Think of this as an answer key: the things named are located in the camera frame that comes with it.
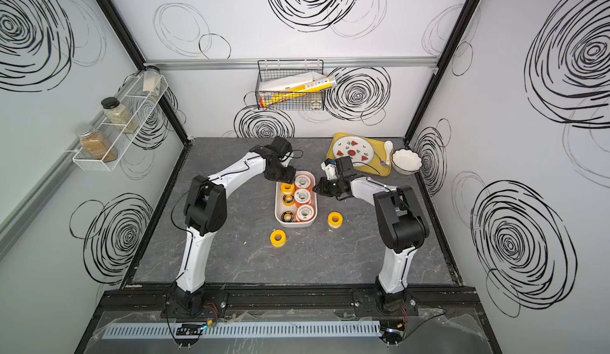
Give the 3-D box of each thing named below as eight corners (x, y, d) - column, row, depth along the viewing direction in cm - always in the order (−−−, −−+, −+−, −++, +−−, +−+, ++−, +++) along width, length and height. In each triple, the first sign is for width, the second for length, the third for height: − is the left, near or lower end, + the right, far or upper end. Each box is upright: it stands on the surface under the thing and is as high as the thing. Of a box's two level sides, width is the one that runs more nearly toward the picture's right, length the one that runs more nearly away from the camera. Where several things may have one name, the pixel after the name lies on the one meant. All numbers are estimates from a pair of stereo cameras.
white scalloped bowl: (396, 175, 108) (397, 171, 106) (389, 152, 117) (390, 148, 114) (423, 175, 108) (426, 171, 106) (415, 152, 117) (417, 148, 114)
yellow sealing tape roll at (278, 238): (269, 248, 87) (269, 245, 85) (271, 231, 91) (270, 228, 90) (286, 248, 87) (286, 245, 85) (287, 231, 91) (287, 228, 90)
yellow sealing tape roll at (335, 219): (328, 228, 92) (328, 226, 90) (327, 214, 96) (327, 211, 94) (343, 228, 92) (344, 226, 90) (342, 214, 96) (342, 211, 94)
